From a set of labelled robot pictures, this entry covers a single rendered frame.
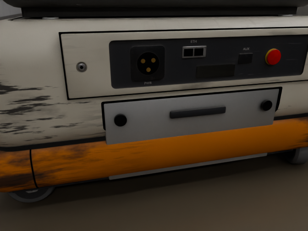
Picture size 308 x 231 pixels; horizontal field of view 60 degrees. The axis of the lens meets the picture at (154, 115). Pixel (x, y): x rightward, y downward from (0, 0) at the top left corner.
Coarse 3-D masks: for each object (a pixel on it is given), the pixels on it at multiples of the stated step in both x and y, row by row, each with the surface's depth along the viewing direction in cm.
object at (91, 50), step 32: (64, 32) 31; (96, 32) 32; (128, 32) 33; (160, 32) 34; (192, 32) 35; (224, 32) 36; (256, 32) 37; (288, 32) 39; (64, 64) 33; (96, 64) 33; (128, 64) 35; (160, 64) 36; (192, 64) 37; (224, 64) 38; (256, 64) 40; (288, 64) 41; (96, 96) 35
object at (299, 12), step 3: (303, 6) 177; (306, 6) 175; (297, 9) 182; (300, 9) 180; (303, 9) 177; (306, 9) 175; (297, 12) 182; (300, 12) 180; (303, 12) 178; (306, 12) 175; (300, 15) 180; (303, 15) 178; (306, 15) 176
